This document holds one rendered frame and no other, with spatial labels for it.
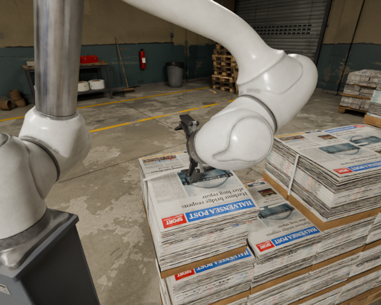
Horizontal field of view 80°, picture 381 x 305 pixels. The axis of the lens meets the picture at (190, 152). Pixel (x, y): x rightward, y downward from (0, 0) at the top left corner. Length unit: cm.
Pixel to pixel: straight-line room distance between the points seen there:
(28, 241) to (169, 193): 36
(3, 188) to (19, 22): 640
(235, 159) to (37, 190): 50
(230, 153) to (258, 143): 4
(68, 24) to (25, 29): 629
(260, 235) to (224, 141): 61
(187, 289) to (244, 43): 69
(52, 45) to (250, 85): 45
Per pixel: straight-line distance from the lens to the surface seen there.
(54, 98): 69
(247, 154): 35
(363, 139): 129
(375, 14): 765
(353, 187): 96
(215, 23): 44
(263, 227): 94
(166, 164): 80
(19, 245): 71
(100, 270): 192
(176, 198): 64
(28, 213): 68
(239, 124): 34
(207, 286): 85
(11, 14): 693
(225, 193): 68
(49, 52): 66
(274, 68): 45
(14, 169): 63
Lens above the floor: 147
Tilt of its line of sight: 27 degrees down
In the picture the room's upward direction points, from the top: straight up
